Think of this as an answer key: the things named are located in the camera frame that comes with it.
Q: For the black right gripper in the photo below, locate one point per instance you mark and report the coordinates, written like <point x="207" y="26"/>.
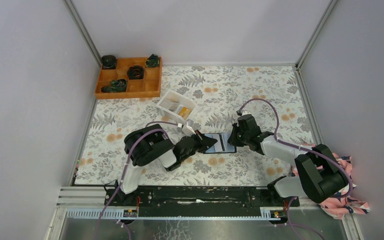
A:
<point x="232" y="140"/>

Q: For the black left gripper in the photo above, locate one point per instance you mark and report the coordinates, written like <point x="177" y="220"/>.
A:
<point x="204" y="141"/>

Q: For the grey card with black stripe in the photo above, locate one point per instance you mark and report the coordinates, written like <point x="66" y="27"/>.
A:
<point x="223" y="146"/>

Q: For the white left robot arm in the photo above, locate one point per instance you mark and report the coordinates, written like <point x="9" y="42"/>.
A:
<point x="152" y="143"/>

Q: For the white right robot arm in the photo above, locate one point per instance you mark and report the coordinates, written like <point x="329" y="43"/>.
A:
<point x="319" y="175"/>

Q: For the orange card in box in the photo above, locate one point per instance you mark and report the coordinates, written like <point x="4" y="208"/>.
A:
<point x="184" y="112"/>

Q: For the white plastic card box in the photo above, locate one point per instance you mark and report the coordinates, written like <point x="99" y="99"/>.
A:
<point x="170" y="103"/>

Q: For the floral paper table mat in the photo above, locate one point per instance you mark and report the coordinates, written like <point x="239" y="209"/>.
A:
<point x="270" y="93"/>

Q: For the dark green rolled item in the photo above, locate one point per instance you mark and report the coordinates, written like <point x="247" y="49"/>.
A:
<point x="153" y="61"/>
<point x="115" y="86"/>

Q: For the orange compartment tray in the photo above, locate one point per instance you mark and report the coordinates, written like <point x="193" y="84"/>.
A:
<point x="148" y="87"/>

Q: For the black red rolled item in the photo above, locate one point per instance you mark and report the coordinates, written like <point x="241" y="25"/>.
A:
<point x="136" y="72"/>

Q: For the dark green rolled item front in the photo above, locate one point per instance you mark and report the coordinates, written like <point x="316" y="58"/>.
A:
<point x="115" y="86"/>

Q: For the pink patterned cloth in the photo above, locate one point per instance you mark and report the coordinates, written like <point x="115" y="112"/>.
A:
<point x="337" y="207"/>

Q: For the dark rolled item outside tray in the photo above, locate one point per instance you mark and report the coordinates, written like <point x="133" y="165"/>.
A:
<point x="109" y="62"/>

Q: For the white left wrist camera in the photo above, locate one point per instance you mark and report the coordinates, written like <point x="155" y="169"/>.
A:
<point x="186" y="129"/>

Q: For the black metal base rail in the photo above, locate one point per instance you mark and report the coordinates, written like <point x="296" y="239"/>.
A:
<point x="199" y="197"/>

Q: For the slotted white cable duct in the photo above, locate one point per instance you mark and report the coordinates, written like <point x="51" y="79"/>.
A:
<point x="147" y="213"/>

